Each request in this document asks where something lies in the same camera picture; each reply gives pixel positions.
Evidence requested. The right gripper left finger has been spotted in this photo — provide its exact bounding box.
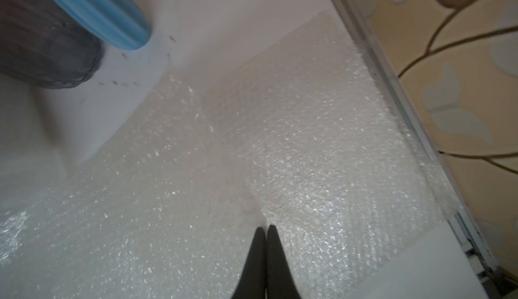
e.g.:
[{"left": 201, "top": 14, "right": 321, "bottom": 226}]
[{"left": 231, "top": 227, "right": 267, "bottom": 299}]

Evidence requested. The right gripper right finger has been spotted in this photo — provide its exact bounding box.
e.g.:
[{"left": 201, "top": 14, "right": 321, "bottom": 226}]
[{"left": 267, "top": 225, "right": 302, "bottom": 299}]

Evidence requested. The clear bubble wrap sheet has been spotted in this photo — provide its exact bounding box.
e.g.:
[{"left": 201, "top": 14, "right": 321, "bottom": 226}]
[{"left": 202, "top": 12, "right": 464, "bottom": 298}]

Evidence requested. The light blue ribbed vase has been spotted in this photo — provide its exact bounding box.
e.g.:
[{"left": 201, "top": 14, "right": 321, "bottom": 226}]
[{"left": 53, "top": 0, "right": 151, "bottom": 50}]

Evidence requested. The pink grey glass vase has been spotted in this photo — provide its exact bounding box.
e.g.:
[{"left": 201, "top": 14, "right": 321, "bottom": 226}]
[{"left": 1, "top": 0, "right": 105, "bottom": 90}]

